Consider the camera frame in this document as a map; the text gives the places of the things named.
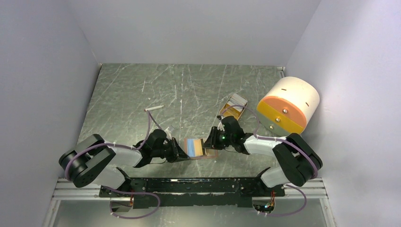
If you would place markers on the brown leather card holder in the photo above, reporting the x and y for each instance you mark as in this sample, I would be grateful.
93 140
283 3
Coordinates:
195 150

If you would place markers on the white orange yellow cylinder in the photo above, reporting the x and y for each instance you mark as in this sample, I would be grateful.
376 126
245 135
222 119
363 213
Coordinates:
288 107

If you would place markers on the wooden tray with cards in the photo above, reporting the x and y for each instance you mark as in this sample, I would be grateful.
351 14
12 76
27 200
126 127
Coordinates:
234 106

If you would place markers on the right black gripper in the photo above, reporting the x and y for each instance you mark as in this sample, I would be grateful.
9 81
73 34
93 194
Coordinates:
212 142

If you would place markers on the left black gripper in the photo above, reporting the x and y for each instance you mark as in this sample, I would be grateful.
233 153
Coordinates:
178 154

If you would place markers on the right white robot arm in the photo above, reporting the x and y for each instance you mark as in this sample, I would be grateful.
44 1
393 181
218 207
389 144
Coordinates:
297 161

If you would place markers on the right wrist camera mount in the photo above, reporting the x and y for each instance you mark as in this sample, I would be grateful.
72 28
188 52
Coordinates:
220 125

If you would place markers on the white pen stick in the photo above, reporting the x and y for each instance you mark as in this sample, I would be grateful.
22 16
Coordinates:
153 108

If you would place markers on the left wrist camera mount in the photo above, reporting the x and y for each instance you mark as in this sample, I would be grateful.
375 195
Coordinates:
170 131

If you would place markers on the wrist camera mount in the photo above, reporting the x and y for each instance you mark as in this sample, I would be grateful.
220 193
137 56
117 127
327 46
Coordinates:
220 125
170 131

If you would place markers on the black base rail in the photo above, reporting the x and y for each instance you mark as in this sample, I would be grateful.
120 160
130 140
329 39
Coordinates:
180 192

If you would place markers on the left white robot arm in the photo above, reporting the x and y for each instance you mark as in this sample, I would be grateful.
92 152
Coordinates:
96 161

